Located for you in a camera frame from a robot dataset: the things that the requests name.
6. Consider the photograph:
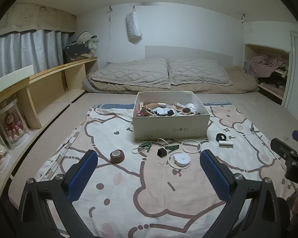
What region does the white rectangular block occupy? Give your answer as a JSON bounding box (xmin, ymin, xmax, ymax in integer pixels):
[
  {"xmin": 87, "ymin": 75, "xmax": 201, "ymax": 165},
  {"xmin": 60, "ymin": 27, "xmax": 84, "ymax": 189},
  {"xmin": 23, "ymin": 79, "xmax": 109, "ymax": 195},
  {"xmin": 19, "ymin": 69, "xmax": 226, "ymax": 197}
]
[{"xmin": 218, "ymin": 140, "xmax": 234, "ymax": 149}]

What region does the thin hanging cord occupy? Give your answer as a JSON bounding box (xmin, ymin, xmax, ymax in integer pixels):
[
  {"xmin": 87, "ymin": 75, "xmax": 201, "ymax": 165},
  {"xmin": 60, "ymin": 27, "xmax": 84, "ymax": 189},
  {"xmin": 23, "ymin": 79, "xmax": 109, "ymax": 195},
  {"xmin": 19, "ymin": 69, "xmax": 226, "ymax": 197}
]
[{"xmin": 106, "ymin": 11, "xmax": 113, "ymax": 63}]

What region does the white round device with cable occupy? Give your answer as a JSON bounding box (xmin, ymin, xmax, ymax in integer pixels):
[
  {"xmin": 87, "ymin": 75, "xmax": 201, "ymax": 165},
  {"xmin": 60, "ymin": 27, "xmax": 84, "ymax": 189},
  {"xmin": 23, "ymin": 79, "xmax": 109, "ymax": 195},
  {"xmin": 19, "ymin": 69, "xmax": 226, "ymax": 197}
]
[{"xmin": 167, "ymin": 152, "xmax": 191, "ymax": 171}]

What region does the beige bedding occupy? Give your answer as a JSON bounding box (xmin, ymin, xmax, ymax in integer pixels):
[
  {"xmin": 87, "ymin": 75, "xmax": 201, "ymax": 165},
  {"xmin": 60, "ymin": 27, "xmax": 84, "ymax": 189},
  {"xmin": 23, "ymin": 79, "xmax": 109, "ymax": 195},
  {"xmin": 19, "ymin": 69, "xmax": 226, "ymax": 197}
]
[{"xmin": 82, "ymin": 66, "xmax": 260, "ymax": 95}]

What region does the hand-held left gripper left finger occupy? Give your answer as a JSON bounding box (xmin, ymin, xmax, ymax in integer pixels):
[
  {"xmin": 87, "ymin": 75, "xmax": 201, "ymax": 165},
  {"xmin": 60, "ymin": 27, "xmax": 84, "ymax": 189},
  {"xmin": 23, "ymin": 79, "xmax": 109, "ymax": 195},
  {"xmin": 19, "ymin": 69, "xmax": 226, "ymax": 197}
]
[{"xmin": 17, "ymin": 149, "xmax": 98, "ymax": 238}]

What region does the white visor cap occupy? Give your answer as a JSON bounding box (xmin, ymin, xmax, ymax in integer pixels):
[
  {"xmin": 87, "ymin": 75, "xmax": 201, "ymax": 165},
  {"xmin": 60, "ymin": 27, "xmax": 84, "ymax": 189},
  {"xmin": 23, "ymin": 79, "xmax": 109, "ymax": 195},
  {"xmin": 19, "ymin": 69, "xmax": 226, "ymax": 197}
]
[{"xmin": 71, "ymin": 31, "xmax": 97, "ymax": 44}]

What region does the beige printed valance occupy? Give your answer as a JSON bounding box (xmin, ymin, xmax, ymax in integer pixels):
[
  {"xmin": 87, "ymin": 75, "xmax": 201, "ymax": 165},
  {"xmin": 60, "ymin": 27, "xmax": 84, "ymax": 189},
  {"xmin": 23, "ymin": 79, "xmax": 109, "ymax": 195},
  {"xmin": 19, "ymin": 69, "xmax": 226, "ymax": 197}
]
[{"xmin": 0, "ymin": 3, "xmax": 77, "ymax": 40}]

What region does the thin white ring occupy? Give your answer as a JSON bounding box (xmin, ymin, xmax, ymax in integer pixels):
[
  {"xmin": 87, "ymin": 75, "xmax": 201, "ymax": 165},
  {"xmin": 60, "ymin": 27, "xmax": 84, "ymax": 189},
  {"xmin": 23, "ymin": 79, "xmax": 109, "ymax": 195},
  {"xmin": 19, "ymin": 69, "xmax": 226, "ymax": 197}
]
[{"xmin": 181, "ymin": 139, "xmax": 202, "ymax": 154}]

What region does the grey curtain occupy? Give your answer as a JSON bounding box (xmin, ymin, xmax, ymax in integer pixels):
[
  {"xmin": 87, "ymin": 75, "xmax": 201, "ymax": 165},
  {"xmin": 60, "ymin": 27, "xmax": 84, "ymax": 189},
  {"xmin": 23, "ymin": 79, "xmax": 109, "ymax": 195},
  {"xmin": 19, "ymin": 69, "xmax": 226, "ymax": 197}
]
[{"xmin": 0, "ymin": 29, "xmax": 75, "ymax": 83}]

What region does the white headboard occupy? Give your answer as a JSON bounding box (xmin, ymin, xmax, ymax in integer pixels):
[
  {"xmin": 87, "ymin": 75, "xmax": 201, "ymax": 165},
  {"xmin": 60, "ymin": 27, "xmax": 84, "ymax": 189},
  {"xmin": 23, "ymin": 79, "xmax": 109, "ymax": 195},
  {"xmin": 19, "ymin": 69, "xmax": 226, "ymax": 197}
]
[{"xmin": 145, "ymin": 45, "xmax": 233, "ymax": 66}]

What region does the printed blanket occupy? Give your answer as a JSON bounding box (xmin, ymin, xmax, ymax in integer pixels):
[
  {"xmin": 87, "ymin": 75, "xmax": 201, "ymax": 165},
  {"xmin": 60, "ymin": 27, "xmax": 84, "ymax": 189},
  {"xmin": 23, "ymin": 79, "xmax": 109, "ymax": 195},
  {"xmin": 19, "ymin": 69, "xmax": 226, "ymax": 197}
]
[{"xmin": 33, "ymin": 102, "xmax": 297, "ymax": 238}]

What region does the white hanging bag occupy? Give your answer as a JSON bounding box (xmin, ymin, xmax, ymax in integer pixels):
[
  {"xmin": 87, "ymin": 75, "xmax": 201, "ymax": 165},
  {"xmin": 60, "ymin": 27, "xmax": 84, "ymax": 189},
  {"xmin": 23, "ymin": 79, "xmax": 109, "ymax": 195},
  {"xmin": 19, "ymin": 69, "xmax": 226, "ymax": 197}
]
[{"xmin": 126, "ymin": 6, "xmax": 143, "ymax": 45}]

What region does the brown tape roll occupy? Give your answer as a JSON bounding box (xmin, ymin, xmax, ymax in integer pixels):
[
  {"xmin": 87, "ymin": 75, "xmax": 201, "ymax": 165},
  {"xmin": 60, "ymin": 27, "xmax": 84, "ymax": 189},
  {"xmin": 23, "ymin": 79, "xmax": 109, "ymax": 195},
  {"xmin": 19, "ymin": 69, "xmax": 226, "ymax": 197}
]
[{"xmin": 110, "ymin": 149, "xmax": 125, "ymax": 164}]

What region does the pile of clothes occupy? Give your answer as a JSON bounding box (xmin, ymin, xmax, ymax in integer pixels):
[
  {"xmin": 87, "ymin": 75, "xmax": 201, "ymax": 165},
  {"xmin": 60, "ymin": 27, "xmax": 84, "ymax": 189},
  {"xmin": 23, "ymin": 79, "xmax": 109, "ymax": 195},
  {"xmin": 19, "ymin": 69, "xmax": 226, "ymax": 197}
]
[{"xmin": 245, "ymin": 53, "xmax": 290, "ymax": 90}]

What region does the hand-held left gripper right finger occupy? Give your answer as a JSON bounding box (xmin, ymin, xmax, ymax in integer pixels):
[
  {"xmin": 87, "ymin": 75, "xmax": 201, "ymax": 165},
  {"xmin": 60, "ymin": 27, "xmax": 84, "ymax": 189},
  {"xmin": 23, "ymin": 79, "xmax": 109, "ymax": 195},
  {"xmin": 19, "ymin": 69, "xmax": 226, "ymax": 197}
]
[{"xmin": 199, "ymin": 149, "xmax": 288, "ymax": 238}]

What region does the wooden shelf unit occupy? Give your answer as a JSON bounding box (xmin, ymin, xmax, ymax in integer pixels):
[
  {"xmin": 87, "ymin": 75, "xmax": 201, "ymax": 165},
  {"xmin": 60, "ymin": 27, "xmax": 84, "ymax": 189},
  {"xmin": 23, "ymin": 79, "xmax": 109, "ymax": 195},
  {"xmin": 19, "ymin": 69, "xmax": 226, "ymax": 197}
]
[{"xmin": 0, "ymin": 57, "xmax": 99, "ymax": 199}]

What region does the white cardboard box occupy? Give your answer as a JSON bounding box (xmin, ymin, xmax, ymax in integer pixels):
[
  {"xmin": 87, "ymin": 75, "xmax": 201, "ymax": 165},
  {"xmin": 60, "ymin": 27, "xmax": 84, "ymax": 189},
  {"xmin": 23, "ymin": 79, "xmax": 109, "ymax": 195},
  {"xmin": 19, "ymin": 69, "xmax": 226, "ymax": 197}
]
[{"xmin": 132, "ymin": 91, "xmax": 210, "ymax": 141}]

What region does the wooden closet niche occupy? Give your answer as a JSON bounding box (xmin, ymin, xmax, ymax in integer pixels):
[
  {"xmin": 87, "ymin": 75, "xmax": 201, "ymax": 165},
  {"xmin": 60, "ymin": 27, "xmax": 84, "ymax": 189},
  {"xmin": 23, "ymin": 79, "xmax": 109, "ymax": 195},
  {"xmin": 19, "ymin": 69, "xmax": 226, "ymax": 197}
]
[{"xmin": 243, "ymin": 43, "xmax": 292, "ymax": 105}]

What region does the green plush bundle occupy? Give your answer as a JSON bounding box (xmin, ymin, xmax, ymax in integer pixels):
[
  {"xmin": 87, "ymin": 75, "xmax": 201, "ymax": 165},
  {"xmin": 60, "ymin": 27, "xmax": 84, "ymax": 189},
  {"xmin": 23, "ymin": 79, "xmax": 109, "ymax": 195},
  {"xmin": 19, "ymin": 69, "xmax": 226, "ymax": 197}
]
[{"xmin": 87, "ymin": 38, "xmax": 100, "ymax": 55}]

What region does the white board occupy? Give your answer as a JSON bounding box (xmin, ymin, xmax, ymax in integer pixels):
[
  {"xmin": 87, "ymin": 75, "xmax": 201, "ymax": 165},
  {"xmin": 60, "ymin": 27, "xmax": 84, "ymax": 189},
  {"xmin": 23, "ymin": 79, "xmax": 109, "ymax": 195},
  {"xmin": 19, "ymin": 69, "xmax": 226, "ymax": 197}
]
[{"xmin": 0, "ymin": 64, "xmax": 35, "ymax": 85}]

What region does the dark bag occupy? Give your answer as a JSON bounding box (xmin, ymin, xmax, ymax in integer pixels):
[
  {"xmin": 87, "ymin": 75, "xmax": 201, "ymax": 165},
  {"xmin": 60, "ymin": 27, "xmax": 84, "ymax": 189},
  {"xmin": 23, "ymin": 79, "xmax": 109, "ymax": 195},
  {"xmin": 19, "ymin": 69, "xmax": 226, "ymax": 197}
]
[{"xmin": 62, "ymin": 43, "xmax": 91, "ymax": 64}]

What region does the grey quilted pillow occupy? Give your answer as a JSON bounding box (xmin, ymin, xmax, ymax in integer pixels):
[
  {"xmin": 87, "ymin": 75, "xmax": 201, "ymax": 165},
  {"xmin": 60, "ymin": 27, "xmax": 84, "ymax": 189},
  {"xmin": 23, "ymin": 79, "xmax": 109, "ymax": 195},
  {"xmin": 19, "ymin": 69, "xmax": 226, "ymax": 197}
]
[
  {"xmin": 165, "ymin": 58, "xmax": 234, "ymax": 87},
  {"xmin": 87, "ymin": 58, "xmax": 172, "ymax": 90}
]

